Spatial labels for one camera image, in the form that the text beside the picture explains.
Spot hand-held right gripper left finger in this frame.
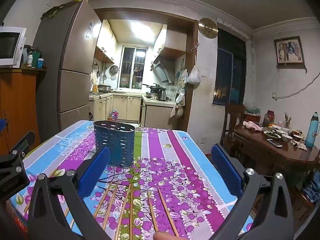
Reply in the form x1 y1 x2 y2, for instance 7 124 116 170
27 146 111 240

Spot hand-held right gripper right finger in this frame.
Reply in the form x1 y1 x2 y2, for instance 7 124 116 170
211 144 293 240

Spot blue perforated utensil holder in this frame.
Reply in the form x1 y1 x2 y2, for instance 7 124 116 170
93 120 136 168

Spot bunch of wooden chopsticks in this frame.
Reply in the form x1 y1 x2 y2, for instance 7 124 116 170
24 166 180 240

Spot person's right hand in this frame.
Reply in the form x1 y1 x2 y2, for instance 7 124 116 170
153 231 175 240

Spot orange wooden cabinet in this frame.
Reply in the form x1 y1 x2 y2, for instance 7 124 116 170
0 65 47 153

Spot purple floral striped tablecloth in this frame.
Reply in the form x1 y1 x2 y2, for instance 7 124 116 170
10 120 254 240

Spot dark wooden chair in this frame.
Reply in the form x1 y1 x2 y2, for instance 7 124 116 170
221 103 245 153

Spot pink cloth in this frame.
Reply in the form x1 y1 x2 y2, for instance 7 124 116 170
242 121 263 132

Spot dark wooden dining table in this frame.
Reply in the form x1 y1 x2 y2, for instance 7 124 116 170
234 122 320 178

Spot bowl of green vegetables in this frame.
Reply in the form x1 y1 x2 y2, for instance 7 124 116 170
264 131 282 140

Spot glass jar red lid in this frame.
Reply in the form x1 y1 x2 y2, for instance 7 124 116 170
262 110 275 128

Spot beige lower kitchen cabinets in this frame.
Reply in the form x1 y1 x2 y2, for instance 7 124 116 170
89 94 175 128

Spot green container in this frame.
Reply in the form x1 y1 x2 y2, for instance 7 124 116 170
31 51 41 68

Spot orange wooden chair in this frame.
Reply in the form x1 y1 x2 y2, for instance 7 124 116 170
287 170 320 220

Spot hanging beige bag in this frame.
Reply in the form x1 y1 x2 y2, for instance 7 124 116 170
170 104 184 118

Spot white microwave oven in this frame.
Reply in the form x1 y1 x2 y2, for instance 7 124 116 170
0 26 27 68

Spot hanging clear bag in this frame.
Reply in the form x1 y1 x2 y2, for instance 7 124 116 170
175 89 186 105

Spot grey refrigerator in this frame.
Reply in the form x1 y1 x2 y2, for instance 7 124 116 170
32 0 103 143

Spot light blue thermos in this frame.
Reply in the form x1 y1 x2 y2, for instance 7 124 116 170
305 112 320 148

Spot hanging white plastic bag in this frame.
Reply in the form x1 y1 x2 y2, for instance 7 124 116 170
187 65 201 85

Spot black wok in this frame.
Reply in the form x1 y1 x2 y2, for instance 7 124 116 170
142 83 163 93

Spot dark barred window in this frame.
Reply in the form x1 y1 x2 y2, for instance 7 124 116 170
212 27 247 107

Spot bright kitchen window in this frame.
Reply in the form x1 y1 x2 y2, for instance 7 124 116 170
120 45 148 89

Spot steel range hood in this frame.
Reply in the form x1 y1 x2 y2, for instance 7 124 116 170
150 60 175 84

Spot green cloth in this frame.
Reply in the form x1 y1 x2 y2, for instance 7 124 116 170
42 1 75 18

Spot framed elephant picture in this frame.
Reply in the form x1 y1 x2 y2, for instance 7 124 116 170
274 35 306 67

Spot brown wooden door frame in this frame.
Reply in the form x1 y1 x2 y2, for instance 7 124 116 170
94 7 199 132

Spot white wall cable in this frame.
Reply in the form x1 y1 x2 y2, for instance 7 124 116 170
272 70 320 101

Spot narrow beige wall cabinet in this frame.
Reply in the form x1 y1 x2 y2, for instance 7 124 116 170
94 20 118 64

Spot beige wall cabinet wood base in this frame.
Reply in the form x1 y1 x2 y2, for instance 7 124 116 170
152 25 187 60

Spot round gold wall clock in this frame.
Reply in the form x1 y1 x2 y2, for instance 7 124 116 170
198 17 219 39

